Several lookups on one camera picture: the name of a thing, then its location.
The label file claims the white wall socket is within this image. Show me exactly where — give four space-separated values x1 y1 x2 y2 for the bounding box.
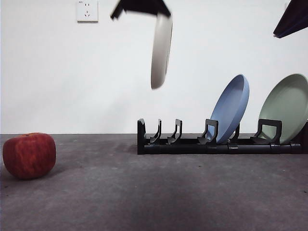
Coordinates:
77 0 99 24

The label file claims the blue plate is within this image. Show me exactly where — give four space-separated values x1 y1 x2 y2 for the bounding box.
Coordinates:
210 74 250 145

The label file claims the cream yellow plate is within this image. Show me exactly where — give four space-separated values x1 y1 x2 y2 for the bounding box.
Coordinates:
150 14 173 90

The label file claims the green plate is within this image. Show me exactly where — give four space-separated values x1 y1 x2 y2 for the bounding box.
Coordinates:
258 73 308 145

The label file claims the black plate rack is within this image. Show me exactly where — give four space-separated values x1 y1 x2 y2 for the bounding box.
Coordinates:
137 118 308 155

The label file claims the red apple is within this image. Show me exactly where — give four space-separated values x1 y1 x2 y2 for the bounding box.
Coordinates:
2 132 56 180

